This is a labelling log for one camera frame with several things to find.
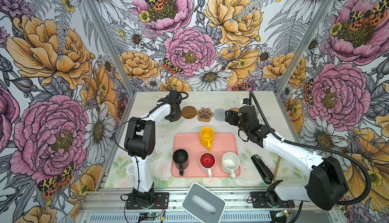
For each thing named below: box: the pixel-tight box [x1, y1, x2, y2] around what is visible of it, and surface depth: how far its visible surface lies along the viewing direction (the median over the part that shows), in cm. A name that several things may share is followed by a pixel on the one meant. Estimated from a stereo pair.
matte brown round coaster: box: [181, 105, 198, 120], surface depth 111 cm
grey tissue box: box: [181, 182, 226, 223], surface depth 71 cm
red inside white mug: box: [199, 152, 217, 178], surface depth 83 cm
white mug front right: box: [220, 152, 241, 179], surface depth 81 cm
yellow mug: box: [200, 126, 215, 151], surface depth 91 cm
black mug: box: [172, 149, 190, 177], surface depth 83 cm
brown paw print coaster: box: [196, 107, 214, 123], surface depth 110 cm
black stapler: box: [250, 154, 275, 185], surface depth 83 cm
